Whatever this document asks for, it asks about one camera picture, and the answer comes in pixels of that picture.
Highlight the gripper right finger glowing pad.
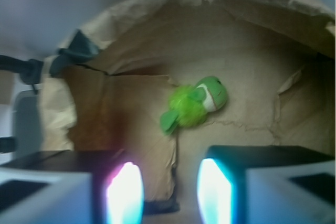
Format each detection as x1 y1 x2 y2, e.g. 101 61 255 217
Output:
197 145 335 223

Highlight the brown paper bag bin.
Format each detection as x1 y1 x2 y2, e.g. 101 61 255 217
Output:
39 0 335 211

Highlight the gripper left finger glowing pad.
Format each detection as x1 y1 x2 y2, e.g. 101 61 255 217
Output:
1 151 144 223

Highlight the green plush frog toy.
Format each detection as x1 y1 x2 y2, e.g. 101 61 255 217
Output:
160 76 228 135

